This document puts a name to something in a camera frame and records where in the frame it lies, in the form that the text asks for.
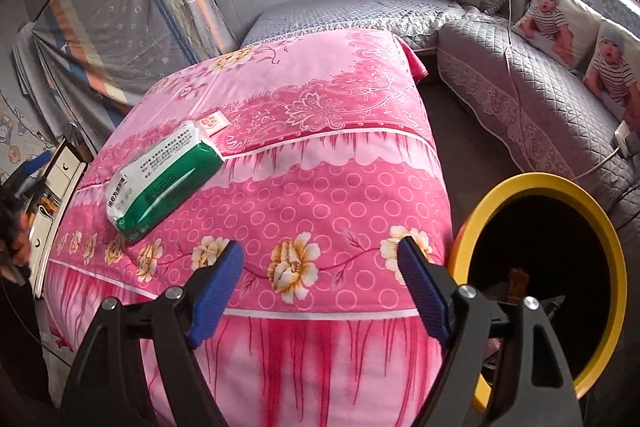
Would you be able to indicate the pink floral blanket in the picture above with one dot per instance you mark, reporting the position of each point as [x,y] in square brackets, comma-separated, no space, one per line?
[310,147]

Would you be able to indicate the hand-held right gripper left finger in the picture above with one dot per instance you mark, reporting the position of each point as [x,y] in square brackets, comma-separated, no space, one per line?
[220,292]

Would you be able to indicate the pink paw print packet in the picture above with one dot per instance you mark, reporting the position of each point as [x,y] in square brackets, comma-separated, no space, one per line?
[214,123]

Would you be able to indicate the person's left forearm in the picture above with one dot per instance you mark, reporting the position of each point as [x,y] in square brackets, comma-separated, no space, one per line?
[20,332]

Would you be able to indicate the baby print pillow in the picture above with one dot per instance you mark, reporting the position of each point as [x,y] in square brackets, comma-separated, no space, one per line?
[555,24]
[612,72]

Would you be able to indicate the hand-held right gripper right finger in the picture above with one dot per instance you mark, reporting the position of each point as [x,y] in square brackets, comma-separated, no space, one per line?
[420,292]

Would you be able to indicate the grey quilted sofa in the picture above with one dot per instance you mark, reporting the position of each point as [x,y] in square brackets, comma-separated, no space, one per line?
[525,97]

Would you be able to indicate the yellow rimmed black bin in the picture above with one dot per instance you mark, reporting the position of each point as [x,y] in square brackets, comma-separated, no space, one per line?
[575,267]

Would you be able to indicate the white green tissue pack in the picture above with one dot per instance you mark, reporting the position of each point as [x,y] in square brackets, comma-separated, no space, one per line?
[160,187]

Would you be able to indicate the person's left hand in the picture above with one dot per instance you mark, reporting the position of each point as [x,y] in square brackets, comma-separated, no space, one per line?
[24,237]

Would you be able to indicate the striped grey cloth cover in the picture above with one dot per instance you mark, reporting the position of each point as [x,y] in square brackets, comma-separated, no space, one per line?
[115,7]

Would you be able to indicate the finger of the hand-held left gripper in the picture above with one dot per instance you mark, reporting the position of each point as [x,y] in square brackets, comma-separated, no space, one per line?
[36,167]

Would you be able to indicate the cartoon wall sticker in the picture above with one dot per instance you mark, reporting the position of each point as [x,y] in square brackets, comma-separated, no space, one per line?
[17,142]

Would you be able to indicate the white power adapter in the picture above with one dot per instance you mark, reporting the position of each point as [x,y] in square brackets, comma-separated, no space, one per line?
[622,138]

